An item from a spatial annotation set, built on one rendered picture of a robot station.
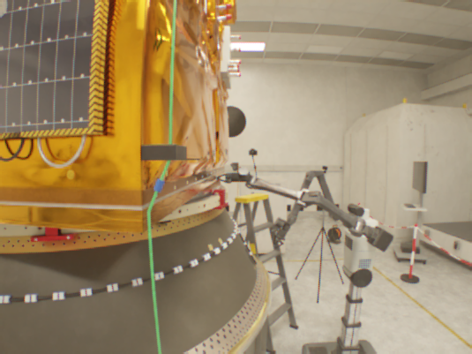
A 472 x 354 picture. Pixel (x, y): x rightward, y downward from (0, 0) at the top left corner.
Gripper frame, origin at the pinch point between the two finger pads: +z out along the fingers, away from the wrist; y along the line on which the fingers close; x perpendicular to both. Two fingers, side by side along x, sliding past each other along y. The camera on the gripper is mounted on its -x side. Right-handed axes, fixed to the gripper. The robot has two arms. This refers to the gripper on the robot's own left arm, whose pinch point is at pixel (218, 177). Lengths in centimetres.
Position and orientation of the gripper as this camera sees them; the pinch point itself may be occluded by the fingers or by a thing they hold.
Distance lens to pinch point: 175.0
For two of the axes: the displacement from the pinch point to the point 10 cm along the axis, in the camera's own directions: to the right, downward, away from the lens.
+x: 0.0, 10.0, 0.7
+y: -0.4, 0.7, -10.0
